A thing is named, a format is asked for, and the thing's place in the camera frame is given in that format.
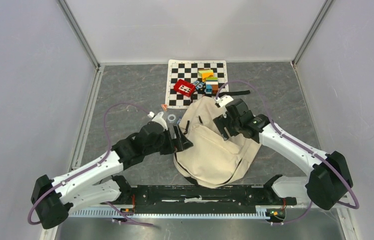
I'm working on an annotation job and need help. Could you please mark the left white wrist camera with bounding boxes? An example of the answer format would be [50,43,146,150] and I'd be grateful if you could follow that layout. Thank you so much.
[147,111,168,130]

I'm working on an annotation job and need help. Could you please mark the black white chessboard mat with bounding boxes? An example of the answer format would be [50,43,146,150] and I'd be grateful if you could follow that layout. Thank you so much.
[165,59,228,109]

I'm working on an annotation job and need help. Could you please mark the stacked colourful toy blocks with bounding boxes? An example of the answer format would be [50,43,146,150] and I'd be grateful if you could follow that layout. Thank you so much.
[205,77,219,95]

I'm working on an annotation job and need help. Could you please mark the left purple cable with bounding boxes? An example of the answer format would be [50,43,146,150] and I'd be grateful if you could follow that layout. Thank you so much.
[27,102,156,228]

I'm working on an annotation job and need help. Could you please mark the red toy brick frame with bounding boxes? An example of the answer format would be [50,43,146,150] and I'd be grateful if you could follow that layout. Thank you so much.
[173,79,196,98]

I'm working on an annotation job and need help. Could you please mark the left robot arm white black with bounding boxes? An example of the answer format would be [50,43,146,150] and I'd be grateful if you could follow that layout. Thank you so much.
[28,121,193,230]

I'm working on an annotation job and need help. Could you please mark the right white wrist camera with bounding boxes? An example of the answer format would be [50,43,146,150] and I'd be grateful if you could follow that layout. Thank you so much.
[215,95,234,108]

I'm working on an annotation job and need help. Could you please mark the aluminium frame post left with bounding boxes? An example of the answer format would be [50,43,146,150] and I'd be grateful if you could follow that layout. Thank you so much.
[57,0,101,69]

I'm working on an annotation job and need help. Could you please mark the blue black toy robot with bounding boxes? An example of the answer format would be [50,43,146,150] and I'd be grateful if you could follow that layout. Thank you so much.
[193,80,206,94]

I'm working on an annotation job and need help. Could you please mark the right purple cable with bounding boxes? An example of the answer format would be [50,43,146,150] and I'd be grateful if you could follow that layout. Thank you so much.
[215,80,360,226]

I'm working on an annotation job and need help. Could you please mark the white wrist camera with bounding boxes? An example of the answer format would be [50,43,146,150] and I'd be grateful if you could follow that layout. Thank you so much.
[147,111,168,130]
[215,95,234,108]

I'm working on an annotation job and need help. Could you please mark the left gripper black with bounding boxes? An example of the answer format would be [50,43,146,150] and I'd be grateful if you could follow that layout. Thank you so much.
[145,123,193,156]

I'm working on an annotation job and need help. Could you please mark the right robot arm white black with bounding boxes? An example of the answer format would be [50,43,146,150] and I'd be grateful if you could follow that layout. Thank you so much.
[213,95,353,210]

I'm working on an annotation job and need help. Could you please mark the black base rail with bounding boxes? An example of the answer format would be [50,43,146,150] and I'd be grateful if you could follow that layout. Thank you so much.
[112,185,297,218]

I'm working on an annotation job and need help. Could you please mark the cream canvas backpack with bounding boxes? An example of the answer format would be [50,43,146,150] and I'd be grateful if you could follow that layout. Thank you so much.
[174,96,261,189]

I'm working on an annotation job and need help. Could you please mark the small orange triangle piece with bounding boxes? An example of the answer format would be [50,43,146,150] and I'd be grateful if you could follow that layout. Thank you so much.
[161,104,168,112]

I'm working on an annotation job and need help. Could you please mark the clear tape roll dispenser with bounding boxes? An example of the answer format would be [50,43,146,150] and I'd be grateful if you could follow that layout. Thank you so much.
[167,114,182,125]

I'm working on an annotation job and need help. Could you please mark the green orange toy block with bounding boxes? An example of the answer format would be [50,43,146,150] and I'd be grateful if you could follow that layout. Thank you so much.
[197,69,214,82]

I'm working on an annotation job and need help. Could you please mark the aluminium frame post right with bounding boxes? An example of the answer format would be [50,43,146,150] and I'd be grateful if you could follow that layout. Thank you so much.
[291,0,335,71]

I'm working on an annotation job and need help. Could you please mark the aluminium frame post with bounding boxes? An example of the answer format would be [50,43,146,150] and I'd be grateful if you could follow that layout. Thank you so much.
[291,0,335,71]
[57,0,101,69]

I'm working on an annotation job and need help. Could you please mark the purple cable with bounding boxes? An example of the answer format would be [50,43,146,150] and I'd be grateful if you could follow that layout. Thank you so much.
[215,80,360,226]
[27,102,156,228]

